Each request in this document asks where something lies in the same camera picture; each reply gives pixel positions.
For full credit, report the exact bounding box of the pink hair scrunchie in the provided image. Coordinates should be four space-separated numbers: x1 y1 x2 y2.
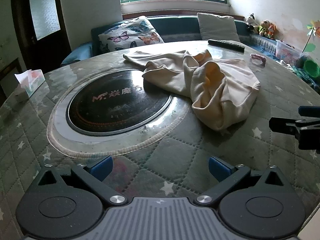
251 53 267 66

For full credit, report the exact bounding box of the teal sofa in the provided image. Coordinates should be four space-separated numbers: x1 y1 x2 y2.
61 15 278 67

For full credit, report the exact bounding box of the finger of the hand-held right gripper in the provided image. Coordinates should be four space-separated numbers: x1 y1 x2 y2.
298 106 320 117
269 117 304 133

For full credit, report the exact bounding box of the yellow and green plush toy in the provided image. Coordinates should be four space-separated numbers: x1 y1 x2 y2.
258 20 270 37

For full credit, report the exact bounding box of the green plastic bowl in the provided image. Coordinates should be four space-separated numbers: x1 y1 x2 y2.
303 59 320 78

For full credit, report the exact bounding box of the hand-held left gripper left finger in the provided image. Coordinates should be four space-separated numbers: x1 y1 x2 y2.
31 155 128 205

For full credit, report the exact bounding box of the black and white plush toy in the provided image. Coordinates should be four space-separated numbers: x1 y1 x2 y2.
246 13 255 32

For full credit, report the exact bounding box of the round black induction cooktop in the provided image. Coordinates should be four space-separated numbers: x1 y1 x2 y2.
66 69 173 137

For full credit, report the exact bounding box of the dark door with frosted glass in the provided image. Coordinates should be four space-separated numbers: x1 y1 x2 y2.
10 0 73 73

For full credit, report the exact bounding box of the colourful paper pinwheel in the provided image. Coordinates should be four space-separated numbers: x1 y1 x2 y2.
302 20 320 53

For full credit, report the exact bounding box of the orange tiger plush toy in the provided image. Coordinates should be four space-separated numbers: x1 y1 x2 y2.
267 23 277 39

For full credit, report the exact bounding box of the butterfly print pillow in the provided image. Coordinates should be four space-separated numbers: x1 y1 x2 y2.
98 16 165 54

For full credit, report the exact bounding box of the black remote control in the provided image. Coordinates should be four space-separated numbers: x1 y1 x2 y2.
208 39 245 53

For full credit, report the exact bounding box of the cream long-sleeved garment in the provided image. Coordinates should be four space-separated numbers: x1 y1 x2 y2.
123 49 261 132

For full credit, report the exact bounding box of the clear plastic storage box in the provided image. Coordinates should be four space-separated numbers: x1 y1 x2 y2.
275 40 304 64

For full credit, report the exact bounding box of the plain white pillow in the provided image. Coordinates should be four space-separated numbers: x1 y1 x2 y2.
197 12 241 42

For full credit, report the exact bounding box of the dark wooden side cabinet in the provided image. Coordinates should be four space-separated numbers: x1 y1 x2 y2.
0 57 27 100

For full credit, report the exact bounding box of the tissue box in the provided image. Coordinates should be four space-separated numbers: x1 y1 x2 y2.
14 69 46 102

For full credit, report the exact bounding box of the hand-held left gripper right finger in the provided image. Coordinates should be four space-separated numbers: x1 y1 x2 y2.
196 156 288 205

